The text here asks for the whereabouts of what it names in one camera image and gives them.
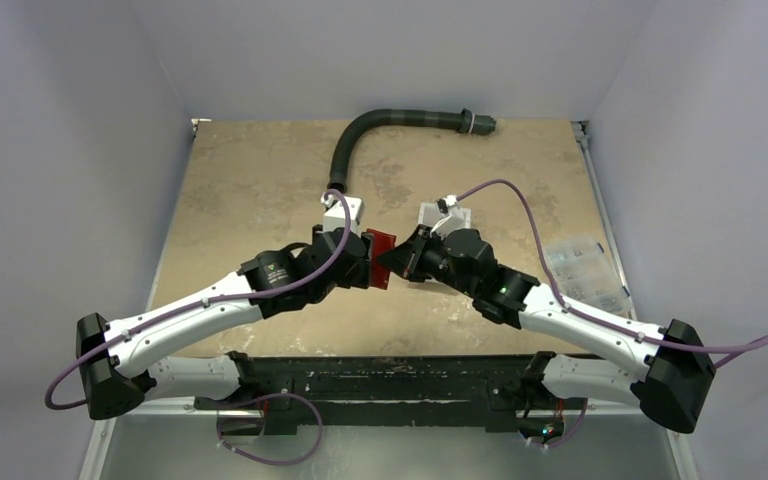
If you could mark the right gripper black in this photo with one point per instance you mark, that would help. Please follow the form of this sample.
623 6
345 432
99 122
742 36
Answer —
414 255

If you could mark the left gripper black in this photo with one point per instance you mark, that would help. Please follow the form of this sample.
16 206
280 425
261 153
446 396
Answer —
358 277

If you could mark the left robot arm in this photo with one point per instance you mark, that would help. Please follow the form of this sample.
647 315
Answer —
129 361

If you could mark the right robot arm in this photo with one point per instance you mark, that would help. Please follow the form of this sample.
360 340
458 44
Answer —
661 370

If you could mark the clear plastic screw box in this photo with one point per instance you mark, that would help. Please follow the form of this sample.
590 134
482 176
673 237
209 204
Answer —
583 271

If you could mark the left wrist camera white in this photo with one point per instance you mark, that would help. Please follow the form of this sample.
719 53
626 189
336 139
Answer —
339 213

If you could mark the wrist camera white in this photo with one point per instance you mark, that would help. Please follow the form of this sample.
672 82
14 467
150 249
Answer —
444 215
339 213

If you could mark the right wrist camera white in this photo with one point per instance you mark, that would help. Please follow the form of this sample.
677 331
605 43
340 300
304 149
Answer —
444 215

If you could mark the black front table rail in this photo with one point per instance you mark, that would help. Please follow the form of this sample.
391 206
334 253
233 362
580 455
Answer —
498 393

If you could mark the aluminium frame rail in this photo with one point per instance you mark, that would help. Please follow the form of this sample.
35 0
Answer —
584 139

